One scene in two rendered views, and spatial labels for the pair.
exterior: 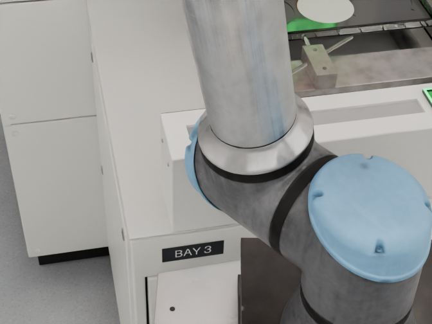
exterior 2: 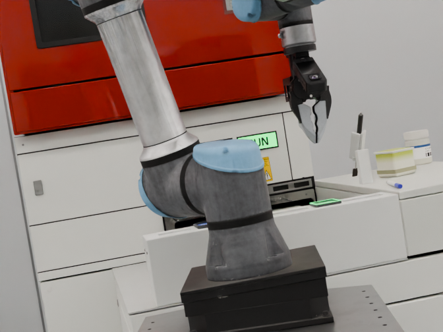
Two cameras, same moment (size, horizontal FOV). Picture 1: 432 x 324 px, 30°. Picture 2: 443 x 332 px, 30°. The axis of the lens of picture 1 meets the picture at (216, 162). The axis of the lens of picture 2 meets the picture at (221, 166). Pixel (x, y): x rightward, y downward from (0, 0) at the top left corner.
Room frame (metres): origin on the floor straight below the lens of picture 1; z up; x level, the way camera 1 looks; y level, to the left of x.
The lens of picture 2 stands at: (-0.91, -0.23, 1.17)
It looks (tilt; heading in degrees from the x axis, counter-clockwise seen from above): 3 degrees down; 4
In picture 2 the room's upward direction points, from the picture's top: 9 degrees counter-clockwise
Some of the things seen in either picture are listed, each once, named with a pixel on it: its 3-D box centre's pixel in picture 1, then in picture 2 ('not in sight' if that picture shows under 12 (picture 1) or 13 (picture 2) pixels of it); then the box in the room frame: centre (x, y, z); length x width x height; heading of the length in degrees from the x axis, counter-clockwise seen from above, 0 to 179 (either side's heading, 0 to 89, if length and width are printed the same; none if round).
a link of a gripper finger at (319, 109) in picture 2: not in sight; (317, 121); (0.91, -0.33, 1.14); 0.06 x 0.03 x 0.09; 14
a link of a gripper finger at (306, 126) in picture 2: not in sight; (304, 123); (0.90, -0.30, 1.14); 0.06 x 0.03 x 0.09; 14
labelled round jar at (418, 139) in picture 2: not in sight; (417, 147); (1.48, -0.64, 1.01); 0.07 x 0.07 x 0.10
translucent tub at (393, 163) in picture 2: not in sight; (395, 162); (1.25, -0.53, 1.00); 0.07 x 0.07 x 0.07; 33
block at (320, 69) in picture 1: (318, 65); not in sight; (1.04, -0.16, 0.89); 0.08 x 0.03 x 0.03; 14
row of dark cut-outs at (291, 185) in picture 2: not in sight; (238, 195); (1.43, -0.11, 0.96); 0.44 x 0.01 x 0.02; 104
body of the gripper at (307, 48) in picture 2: not in sight; (302, 74); (0.91, -0.32, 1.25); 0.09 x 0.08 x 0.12; 14
